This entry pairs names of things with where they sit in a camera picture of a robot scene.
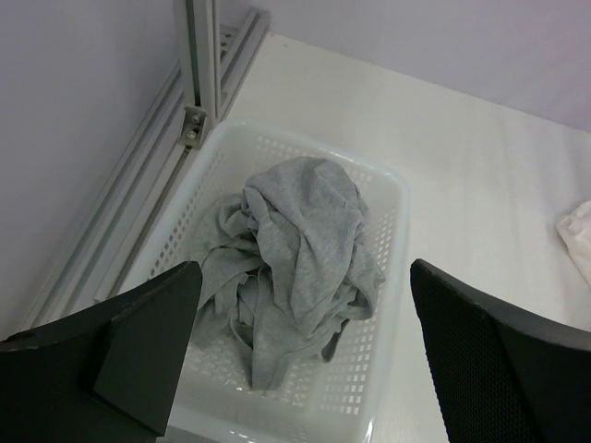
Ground left aluminium frame post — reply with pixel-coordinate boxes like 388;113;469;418
19;1;271;330

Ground white tank top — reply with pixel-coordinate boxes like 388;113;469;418
556;201;591;285

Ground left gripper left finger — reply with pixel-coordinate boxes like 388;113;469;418
1;261;202;437

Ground white plastic basket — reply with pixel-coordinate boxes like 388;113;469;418
117;118;411;443

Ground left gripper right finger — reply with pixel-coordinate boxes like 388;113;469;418
410;259;590;442

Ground grey tank top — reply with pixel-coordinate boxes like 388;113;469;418
191;193;352;392
242;155;387;324

